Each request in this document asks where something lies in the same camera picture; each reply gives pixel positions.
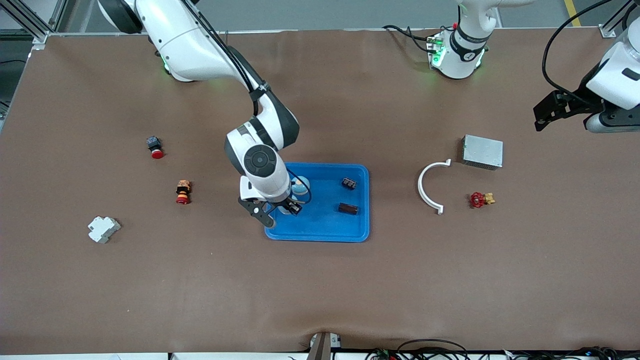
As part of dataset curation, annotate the brown table mat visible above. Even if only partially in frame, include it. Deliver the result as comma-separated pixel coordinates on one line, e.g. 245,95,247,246
0,29,640,356

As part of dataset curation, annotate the black cable bundle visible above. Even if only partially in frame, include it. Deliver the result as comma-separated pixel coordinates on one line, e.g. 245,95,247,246
500,346,640,360

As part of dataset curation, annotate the grey metal box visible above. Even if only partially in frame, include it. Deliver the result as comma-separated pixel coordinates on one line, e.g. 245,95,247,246
461,134,504,171

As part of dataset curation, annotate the black left base cable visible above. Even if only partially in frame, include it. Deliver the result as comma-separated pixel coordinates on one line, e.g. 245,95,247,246
382,24,436,53

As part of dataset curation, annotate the aluminium frame profile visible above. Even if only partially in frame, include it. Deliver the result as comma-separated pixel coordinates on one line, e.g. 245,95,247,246
0,0,68,51
597,0,631,38

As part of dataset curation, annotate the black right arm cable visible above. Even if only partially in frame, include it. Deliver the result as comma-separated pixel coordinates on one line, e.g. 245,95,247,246
182,0,312,206

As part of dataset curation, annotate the black hanging cable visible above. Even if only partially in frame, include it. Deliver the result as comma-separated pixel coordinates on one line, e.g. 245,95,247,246
605,0,633,33

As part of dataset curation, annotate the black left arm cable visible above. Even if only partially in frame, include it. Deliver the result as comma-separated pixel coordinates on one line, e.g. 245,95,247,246
541,0,601,103

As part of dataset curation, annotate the red brass valve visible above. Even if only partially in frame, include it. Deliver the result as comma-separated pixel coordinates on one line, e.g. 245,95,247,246
468,191,496,209

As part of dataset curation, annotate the white circuit breaker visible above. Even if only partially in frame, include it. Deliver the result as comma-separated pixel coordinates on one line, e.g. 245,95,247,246
87,215,122,244

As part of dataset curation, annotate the white curved pipe clamp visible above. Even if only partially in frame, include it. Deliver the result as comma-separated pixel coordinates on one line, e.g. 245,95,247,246
417,158,452,216

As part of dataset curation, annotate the blue plastic tray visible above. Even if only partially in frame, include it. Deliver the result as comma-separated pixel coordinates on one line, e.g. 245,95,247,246
264,162,371,243

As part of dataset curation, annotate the black looped cable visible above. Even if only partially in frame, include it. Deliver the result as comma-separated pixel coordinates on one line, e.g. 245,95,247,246
397,339,471,360

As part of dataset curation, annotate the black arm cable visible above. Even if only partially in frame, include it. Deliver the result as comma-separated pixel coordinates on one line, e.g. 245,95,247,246
182,0,312,206
541,0,601,103

